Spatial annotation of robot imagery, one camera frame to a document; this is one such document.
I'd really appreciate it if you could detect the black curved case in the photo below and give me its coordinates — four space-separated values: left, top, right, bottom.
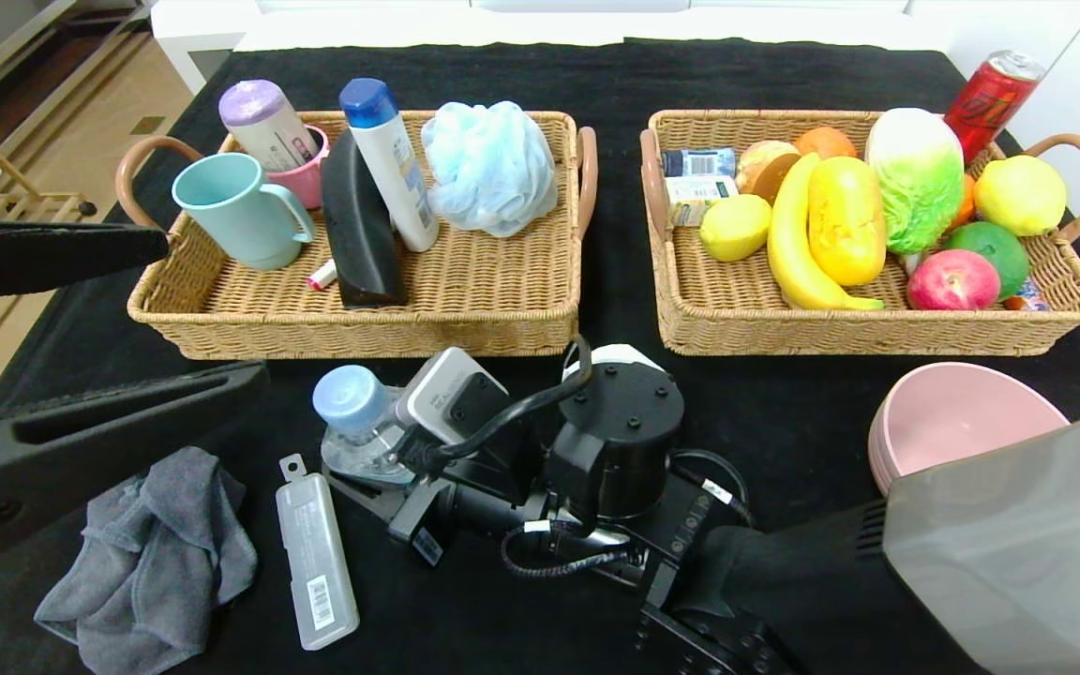
320 131 410 310

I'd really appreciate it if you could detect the bottle with purple cap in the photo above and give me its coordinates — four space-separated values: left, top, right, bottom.
218 80 323 174

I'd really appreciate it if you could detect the orange fruit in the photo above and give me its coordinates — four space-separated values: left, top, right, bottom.
793 127 860 160
948 175 982 231

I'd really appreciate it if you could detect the green round fruit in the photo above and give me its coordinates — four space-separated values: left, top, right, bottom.
943 222 1030 301

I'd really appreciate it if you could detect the water bottle with blue cap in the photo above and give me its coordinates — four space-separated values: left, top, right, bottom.
312 364 419 484

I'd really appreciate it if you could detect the yellow mango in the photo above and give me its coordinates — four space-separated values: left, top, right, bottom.
806 157 888 289

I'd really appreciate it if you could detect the pink bowl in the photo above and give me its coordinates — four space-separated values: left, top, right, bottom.
867 362 1071 498

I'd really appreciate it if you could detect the red apple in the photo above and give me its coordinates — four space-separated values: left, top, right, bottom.
906 248 1002 312

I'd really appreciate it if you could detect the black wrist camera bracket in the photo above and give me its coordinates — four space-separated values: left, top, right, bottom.
451 375 550 479

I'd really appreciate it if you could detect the red soda can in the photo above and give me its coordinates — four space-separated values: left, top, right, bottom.
943 50 1047 165

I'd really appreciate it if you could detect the small yellow lemon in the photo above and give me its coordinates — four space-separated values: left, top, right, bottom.
698 194 773 263

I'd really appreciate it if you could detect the brown bread bun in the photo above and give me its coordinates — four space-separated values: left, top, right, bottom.
735 141 802 205

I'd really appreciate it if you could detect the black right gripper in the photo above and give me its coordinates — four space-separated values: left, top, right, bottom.
321 461 550 568

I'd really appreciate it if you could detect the black camera cable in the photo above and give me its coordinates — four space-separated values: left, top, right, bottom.
409 336 594 470

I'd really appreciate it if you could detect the black cable with white labels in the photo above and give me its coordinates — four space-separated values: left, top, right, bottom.
501 450 757 579

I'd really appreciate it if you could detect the wicker basket with handles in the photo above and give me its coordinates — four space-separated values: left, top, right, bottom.
116 110 599 362
638 110 1080 358

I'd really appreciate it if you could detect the white bottle with blue cap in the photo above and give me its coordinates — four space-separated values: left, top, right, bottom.
338 78 441 254

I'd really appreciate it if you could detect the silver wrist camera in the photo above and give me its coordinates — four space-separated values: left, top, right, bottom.
397 347 508 446

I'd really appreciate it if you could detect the napa cabbage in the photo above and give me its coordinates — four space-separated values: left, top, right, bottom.
865 108 966 254

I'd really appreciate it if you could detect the yellow banana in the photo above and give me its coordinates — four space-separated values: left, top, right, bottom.
767 152 886 312

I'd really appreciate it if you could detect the wooden rack on casters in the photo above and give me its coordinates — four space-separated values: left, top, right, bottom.
0 136 98 387

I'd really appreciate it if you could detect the white and green box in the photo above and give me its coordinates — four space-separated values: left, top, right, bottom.
664 175 740 229

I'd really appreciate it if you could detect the light blue bath loofah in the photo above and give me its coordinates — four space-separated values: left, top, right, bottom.
421 100 560 239

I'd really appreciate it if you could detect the pink cup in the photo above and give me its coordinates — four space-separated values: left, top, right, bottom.
268 125 330 212

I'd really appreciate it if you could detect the teal mug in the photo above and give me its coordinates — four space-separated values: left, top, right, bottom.
172 153 316 273

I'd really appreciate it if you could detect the grey crumpled cloth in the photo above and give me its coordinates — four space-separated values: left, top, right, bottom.
34 445 260 675

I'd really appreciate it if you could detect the dark table cloth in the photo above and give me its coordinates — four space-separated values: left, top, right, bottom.
0 37 1080 675

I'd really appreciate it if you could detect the large yellow lemon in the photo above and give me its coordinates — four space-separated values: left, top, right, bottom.
973 155 1068 237

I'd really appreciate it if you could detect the clear plastic toothbrush case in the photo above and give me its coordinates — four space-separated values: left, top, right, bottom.
276 454 361 652

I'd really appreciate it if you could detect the colourful snack packet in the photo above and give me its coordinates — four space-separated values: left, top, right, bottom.
1001 277 1052 312

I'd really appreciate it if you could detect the low wooden shelf unit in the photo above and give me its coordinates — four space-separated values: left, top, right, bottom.
0 0 157 113

